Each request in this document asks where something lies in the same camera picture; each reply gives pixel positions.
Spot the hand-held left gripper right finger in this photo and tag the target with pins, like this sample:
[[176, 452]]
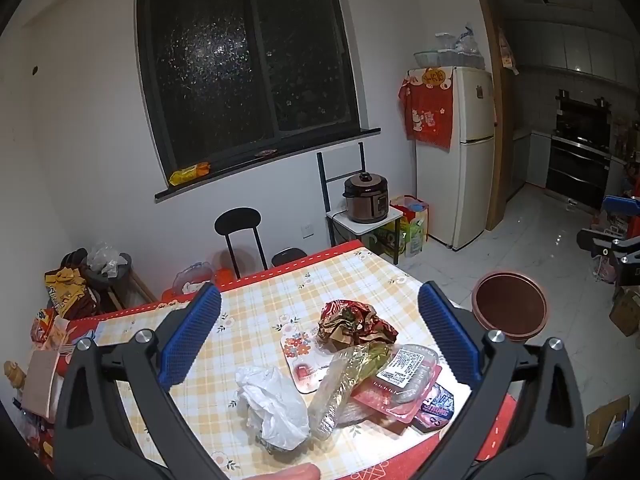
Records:
[[447, 340]]

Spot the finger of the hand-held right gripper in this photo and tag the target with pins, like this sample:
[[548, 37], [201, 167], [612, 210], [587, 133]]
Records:
[[620, 204], [595, 241]]

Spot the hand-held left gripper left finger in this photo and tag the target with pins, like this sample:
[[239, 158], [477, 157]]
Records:
[[192, 335]]

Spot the clear plastic food tray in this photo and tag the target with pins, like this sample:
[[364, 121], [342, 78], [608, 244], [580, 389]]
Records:
[[405, 385]]

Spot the blue purple snack packet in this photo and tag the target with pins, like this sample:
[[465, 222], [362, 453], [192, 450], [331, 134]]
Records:
[[435, 407]]

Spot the brown round bin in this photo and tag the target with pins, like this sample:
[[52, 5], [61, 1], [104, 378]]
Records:
[[510, 305]]

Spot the red gold wrapper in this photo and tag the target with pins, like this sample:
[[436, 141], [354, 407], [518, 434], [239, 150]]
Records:
[[355, 325]]

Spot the floral plastic tray lid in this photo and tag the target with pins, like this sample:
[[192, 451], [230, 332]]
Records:
[[300, 360]]

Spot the clear plastic wrapper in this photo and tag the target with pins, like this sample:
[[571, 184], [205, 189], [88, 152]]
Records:
[[340, 385]]

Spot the person's left hand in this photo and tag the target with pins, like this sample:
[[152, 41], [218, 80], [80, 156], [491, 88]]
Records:
[[280, 472]]

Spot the pink white plastic bag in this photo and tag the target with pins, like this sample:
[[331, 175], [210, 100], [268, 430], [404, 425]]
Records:
[[605, 270]]

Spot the clear plastic container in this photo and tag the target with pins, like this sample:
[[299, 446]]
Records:
[[192, 277]]

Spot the black built-in oven stove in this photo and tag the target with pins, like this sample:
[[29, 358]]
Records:
[[582, 160]]

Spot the brown cardboard box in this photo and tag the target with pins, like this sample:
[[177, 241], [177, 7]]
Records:
[[625, 312]]

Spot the wooden stool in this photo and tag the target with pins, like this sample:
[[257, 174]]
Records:
[[125, 290]]

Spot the grey kitchen base cabinet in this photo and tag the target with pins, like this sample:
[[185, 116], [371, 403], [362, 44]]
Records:
[[537, 160]]

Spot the crumpled clear plastic bag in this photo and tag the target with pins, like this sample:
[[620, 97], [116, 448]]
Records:
[[105, 260]]

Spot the green printed plastic bag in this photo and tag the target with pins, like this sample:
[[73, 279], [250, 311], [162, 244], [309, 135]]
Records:
[[390, 237]]

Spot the black round-back chair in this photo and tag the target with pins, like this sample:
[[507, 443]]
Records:
[[239, 225]]

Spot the red trimmed shopping bag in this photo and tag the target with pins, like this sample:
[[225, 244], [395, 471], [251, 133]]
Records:
[[415, 220]]

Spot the yellow brown snack bag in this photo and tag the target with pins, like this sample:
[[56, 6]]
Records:
[[70, 290]]

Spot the dark red cloth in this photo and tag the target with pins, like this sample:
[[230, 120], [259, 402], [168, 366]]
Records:
[[75, 260]]

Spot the orange snack packet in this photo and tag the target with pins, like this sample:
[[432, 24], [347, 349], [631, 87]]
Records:
[[45, 327]]

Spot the cream refrigerator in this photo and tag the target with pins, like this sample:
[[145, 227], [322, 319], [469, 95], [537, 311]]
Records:
[[470, 160]]

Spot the beige cardboard box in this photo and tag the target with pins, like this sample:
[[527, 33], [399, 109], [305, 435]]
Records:
[[42, 385]]

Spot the yellow snack packet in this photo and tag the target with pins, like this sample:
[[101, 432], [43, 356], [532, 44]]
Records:
[[189, 174]]

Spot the brown rice cooker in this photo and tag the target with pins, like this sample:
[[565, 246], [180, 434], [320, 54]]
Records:
[[367, 200]]

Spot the flattened cardboard piece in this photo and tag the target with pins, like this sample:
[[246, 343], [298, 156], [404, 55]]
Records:
[[607, 425]]

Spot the brown figurine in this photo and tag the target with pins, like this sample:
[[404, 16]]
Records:
[[14, 375]]

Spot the hanging paper calendar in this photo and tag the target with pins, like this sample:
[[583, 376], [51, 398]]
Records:
[[506, 52]]

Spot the red printed cloth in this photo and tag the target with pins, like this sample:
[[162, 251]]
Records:
[[427, 110]]

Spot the clear plastic bags bundle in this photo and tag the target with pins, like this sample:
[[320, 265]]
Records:
[[462, 45]]

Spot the pale plastic basin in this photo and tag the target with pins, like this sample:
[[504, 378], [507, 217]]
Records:
[[430, 57]]

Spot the dark sliding window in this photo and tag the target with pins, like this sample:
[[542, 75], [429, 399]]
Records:
[[250, 70]]

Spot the white wall socket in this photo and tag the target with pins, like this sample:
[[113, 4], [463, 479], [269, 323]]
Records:
[[308, 231]]

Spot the black frame white rack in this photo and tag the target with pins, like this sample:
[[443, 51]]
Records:
[[340, 217]]

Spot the white wall cabinets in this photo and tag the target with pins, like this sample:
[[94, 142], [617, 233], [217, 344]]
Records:
[[575, 45]]

